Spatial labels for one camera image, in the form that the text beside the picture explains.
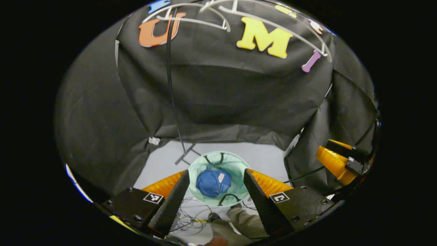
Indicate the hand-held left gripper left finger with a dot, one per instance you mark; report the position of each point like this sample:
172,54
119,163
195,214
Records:
172,205

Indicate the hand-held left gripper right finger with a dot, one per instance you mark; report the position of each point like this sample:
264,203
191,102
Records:
261,205

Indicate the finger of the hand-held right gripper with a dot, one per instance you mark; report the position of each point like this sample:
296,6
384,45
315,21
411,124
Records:
351,151
336,164

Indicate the blue knit garment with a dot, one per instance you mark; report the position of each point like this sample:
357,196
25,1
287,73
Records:
211,184

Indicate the green laundry hamper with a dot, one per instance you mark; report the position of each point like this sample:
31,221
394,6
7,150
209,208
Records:
239,164

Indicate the white clothes hanger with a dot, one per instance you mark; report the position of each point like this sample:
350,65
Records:
273,24
191,20

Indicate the black clothes rack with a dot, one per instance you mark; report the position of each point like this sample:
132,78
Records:
171,89

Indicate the person's khaki trouser leg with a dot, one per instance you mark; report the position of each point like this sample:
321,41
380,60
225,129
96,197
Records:
249,222
228,234

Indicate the black shoe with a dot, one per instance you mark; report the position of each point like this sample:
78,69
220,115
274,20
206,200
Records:
214,217
236,205

